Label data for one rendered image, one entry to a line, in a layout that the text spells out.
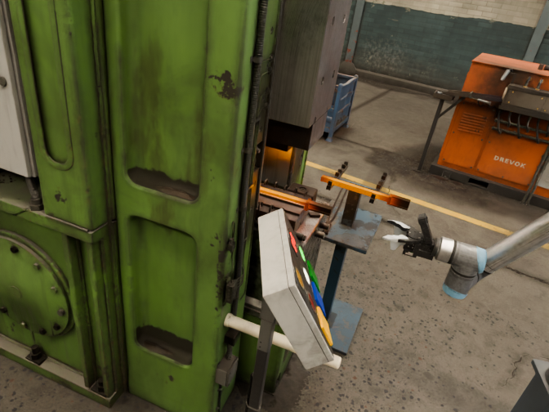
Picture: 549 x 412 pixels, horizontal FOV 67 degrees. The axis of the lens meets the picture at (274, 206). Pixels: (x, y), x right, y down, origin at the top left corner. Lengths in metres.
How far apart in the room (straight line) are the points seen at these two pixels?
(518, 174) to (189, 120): 4.19
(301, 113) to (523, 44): 7.68
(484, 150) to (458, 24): 4.33
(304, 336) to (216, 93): 0.67
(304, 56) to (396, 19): 7.89
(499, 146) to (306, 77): 3.82
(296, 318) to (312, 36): 0.80
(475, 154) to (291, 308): 4.21
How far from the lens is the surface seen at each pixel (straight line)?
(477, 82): 4.89
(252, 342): 2.02
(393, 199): 1.96
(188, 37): 1.26
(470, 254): 1.65
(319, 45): 1.32
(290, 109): 1.38
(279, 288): 0.95
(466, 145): 5.01
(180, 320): 1.77
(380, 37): 9.29
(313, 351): 1.10
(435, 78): 9.08
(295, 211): 1.63
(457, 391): 2.58
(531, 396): 2.04
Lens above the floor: 1.80
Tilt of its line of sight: 30 degrees down
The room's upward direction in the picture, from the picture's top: 8 degrees clockwise
